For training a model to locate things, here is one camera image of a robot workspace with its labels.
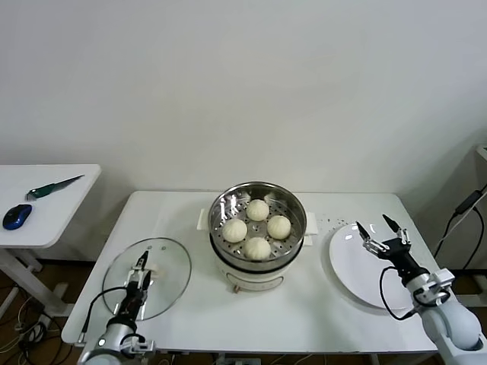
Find black cable with adapter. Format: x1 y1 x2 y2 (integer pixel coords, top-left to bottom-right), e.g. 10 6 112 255
431 189 487 271

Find blue computer mouse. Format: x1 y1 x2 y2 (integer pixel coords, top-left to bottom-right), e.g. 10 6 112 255
2 204 33 231

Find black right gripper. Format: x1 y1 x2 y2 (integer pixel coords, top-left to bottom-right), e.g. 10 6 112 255
355 214 431 285

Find white floor cable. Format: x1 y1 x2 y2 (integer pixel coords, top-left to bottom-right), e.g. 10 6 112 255
0 294 46 353

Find black floor cable bundle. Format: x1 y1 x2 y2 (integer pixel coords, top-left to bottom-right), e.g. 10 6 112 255
17 322 83 365

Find white steamed baozi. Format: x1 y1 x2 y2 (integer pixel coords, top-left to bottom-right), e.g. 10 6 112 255
222 219 248 243
266 215 292 240
246 198 270 222
243 236 272 261

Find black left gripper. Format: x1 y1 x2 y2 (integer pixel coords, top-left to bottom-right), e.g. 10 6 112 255
113 249 153 325

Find white electric cooker pot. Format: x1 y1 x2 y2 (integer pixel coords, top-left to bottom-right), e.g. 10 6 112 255
196 208 319 294

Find perforated steel steamer basket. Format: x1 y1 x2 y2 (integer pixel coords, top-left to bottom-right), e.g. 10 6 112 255
208 181 307 271

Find white stand foot bar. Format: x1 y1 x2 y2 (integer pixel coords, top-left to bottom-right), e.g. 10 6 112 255
454 293 487 305

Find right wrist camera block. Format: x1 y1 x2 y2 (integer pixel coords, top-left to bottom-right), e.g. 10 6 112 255
406 268 457 307

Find green handled knife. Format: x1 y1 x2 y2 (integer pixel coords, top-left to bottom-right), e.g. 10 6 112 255
24 174 85 202

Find white oval plate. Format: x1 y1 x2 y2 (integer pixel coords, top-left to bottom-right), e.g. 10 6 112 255
329 223 427 309

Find white side table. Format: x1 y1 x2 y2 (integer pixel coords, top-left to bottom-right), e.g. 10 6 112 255
0 163 102 316

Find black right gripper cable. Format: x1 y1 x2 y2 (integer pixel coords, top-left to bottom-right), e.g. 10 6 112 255
379 265 419 320

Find round glass pot lid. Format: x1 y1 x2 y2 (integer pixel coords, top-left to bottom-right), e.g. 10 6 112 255
102 237 192 322

